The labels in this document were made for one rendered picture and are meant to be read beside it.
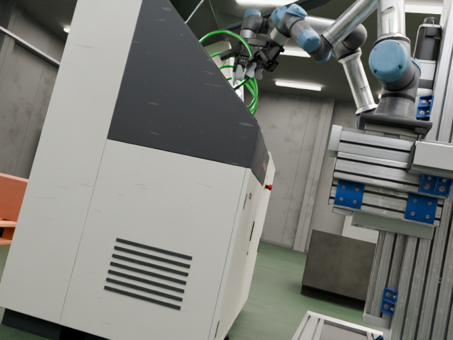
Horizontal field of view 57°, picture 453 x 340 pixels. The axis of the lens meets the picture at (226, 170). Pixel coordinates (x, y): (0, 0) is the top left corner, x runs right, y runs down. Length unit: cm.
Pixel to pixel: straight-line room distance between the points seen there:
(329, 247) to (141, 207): 278
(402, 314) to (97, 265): 112
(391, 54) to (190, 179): 80
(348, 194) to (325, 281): 271
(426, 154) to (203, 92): 81
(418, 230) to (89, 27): 148
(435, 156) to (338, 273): 288
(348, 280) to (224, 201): 276
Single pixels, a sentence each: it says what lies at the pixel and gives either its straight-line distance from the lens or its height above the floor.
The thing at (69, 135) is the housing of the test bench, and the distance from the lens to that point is 177.
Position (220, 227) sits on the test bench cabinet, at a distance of 153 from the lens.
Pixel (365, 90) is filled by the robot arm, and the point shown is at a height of 134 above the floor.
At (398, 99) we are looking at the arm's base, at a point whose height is 112.
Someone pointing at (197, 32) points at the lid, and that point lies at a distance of 230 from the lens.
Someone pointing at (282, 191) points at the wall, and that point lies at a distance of 1207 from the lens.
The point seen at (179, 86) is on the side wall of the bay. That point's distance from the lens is 165.
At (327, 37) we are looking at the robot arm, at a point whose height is 137.
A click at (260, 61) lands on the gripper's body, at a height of 125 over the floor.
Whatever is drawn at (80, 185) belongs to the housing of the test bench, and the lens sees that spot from 171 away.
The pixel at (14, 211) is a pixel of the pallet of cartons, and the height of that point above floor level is 24.
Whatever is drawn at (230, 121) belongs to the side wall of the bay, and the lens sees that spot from 157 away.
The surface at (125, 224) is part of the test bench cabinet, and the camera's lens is 163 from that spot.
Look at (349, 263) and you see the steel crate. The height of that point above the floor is 40.
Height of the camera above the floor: 62
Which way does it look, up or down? 5 degrees up
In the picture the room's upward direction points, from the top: 13 degrees clockwise
